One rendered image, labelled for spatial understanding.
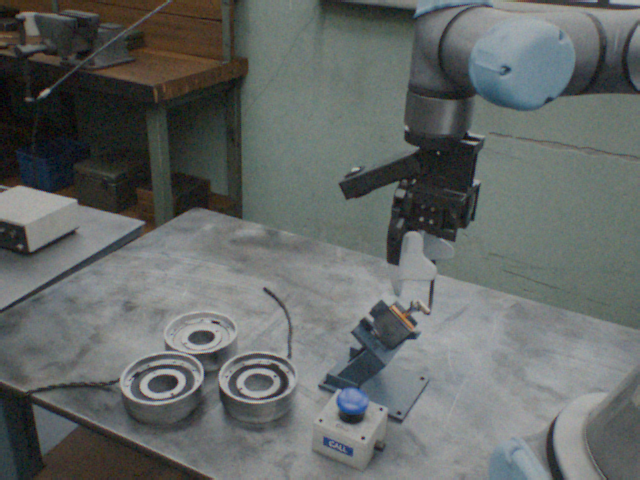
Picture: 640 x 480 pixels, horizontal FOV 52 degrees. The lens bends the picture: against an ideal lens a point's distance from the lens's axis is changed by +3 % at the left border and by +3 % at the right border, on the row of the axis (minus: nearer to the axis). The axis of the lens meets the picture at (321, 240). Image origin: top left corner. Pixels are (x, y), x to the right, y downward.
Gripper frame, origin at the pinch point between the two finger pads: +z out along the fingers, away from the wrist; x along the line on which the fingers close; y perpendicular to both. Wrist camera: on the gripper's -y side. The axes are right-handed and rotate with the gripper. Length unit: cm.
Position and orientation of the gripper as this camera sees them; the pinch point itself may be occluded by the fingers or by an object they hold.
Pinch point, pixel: (401, 277)
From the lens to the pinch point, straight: 83.2
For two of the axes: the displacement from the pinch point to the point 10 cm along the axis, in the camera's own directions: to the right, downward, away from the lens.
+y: 8.7, 2.6, -4.3
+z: -0.4, 8.9, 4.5
